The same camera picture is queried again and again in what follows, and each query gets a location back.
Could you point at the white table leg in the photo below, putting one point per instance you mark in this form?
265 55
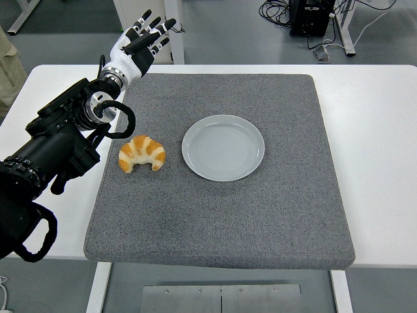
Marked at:
341 293
97 287

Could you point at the golden croissant bread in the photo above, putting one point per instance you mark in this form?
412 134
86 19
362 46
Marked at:
141 148

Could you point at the black computer case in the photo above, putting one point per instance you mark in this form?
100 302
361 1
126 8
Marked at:
311 18

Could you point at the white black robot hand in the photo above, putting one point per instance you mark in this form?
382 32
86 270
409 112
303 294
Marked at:
125 52

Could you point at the grey round plate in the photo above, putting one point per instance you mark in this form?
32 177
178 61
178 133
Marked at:
223 148

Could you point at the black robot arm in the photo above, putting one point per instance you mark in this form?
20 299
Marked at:
49 146

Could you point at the white desk leg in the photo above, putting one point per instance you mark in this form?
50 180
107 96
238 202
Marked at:
347 29

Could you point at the grey fabric mat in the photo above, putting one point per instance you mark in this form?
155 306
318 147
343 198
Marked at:
211 221

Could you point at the person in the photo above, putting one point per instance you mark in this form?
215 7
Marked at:
9 75

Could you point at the white desk foot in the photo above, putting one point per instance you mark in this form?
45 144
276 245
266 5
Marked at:
23 16

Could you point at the white table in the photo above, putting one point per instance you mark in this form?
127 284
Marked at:
374 163

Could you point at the grey metal plate with screws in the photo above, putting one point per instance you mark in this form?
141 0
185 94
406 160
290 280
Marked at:
221 300

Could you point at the small grey floor box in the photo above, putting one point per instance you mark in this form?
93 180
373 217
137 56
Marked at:
322 53

